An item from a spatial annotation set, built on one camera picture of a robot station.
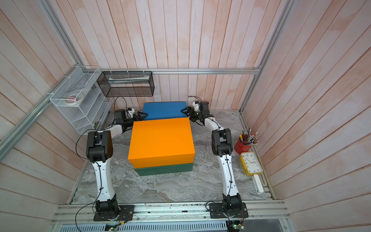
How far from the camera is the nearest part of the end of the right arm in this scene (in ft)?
3.03

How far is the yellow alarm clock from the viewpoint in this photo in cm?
87

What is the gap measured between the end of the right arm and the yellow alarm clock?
35cm
